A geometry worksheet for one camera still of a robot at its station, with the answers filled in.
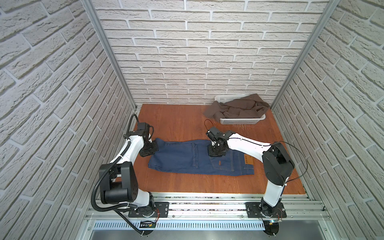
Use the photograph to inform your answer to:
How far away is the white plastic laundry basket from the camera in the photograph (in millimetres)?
1049

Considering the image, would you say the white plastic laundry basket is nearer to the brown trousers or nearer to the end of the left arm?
the brown trousers

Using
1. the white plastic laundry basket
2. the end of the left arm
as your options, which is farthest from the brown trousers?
the end of the left arm

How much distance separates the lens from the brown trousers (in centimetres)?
105
